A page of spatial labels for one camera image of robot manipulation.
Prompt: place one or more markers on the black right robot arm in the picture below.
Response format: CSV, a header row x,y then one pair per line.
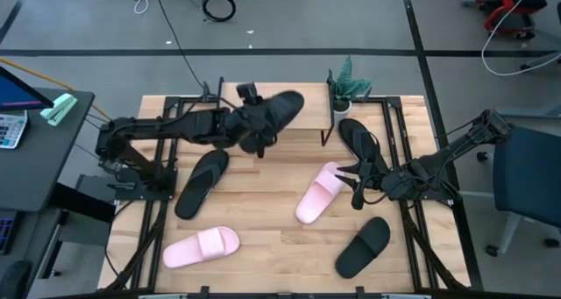
x,y
451,152

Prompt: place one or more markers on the black desk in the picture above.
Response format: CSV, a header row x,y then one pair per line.
x,y
44,158

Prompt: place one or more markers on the black computer mouse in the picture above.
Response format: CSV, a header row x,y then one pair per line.
x,y
15,281

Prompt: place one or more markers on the mint green stapler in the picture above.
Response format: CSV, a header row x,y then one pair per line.
x,y
59,109

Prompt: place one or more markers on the blue chair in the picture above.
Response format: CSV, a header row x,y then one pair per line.
x,y
526,172

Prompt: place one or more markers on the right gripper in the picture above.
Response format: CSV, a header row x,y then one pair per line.
x,y
381,182

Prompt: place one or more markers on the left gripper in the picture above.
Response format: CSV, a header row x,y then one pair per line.
x,y
245,128

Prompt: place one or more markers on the pink slide sandal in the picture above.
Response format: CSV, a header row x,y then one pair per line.
x,y
317,196
201,247

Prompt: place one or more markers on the wooden shelf with black frame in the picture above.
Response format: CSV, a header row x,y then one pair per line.
x,y
315,110

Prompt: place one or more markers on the grey desk foot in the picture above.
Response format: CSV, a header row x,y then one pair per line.
x,y
526,111

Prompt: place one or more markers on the black slide sandal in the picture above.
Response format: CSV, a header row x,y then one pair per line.
x,y
290,105
364,246

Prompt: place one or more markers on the grey chair base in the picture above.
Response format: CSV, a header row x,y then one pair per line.
x,y
543,61

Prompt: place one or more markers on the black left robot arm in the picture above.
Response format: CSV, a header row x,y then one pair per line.
x,y
175,126

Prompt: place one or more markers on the green plant in white pot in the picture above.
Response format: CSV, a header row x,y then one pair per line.
x,y
346,86

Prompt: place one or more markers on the grey calculator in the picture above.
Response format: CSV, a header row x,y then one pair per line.
x,y
11,130

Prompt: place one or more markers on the computer monitor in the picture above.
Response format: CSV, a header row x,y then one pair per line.
x,y
17,95

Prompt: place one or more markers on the black rig frame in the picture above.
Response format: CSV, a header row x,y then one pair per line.
x,y
396,104

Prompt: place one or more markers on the black flip-flop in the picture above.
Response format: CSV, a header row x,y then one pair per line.
x,y
357,137
199,187

